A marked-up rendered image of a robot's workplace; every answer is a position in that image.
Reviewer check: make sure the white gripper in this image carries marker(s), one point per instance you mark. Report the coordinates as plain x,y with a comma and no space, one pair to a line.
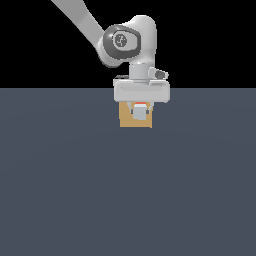
141,90

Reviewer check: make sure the orange and white peg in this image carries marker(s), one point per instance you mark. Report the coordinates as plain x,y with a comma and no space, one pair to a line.
139,111

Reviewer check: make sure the tan box with hole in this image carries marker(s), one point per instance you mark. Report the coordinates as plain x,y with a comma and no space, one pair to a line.
125,120

